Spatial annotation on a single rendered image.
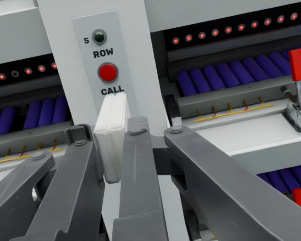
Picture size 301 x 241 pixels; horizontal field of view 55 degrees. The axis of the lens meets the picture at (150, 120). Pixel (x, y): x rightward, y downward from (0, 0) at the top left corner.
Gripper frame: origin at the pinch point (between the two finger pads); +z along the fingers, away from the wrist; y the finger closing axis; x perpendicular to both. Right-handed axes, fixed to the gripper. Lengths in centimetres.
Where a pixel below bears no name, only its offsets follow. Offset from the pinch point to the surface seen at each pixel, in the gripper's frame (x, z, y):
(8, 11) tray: 8.7, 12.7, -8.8
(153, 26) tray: 5.1, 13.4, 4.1
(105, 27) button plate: 5.8, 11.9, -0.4
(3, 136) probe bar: -5.2, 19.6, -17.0
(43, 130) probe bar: -5.2, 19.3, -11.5
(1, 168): -8.3, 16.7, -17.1
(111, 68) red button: 2.1, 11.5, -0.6
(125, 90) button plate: -0.3, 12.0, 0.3
